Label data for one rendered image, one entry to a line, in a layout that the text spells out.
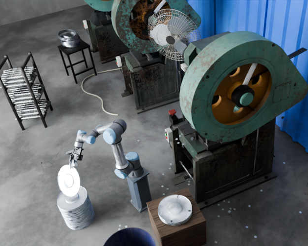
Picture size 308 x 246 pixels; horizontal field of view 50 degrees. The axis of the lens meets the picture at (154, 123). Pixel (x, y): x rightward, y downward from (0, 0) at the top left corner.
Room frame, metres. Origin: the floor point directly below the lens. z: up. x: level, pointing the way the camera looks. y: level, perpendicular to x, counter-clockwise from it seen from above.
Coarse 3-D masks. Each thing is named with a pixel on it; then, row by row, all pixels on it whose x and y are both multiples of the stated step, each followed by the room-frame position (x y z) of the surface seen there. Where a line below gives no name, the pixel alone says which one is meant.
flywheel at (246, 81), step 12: (240, 72) 1.97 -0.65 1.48; (252, 72) 1.94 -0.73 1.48; (228, 84) 1.94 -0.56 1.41; (240, 84) 1.93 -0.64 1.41; (264, 84) 2.04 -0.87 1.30; (228, 96) 1.92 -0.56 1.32; (240, 96) 1.84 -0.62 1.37; (252, 96) 1.85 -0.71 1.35; (264, 96) 2.03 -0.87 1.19; (216, 108) 1.92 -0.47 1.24; (228, 108) 1.95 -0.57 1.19; (240, 108) 2.01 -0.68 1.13; (252, 108) 2.01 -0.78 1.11; (228, 120) 1.95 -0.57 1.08; (240, 120) 1.97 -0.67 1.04
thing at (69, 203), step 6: (78, 192) 2.12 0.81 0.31; (84, 192) 2.11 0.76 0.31; (60, 198) 2.08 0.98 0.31; (66, 198) 2.07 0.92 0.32; (72, 198) 2.06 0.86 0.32; (78, 198) 2.05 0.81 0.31; (84, 198) 2.04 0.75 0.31; (60, 204) 2.01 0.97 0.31; (66, 204) 2.00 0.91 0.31; (72, 204) 1.99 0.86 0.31; (78, 204) 1.98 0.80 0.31
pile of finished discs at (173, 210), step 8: (168, 200) 1.82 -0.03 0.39; (176, 200) 1.81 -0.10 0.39; (184, 200) 1.79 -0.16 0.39; (160, 208) 1.74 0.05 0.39; (168, 208) 1.73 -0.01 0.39; (176, 208) 1.72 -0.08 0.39; (184, 208) 1.71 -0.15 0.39; (160, 216) 1.67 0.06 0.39; (168, 216) 1.65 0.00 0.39; (176, 216) 1.64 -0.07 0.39; (184, 216) 1.63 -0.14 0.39; (168, 224) 1.60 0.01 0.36; (176, 224) 1.58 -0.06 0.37
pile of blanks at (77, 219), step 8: (88, 200) 2.07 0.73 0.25; (80, 208) 1.95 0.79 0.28; (88, 208) 2.01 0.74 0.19; (64, 216) 1.96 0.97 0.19; (72, 216) 1.93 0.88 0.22; (80, 216) 1.94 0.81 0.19; (88, 216) 1.98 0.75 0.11; (72, 224) 1.94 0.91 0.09; (80, 224) 1.93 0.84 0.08; (88, 224) 1.96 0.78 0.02
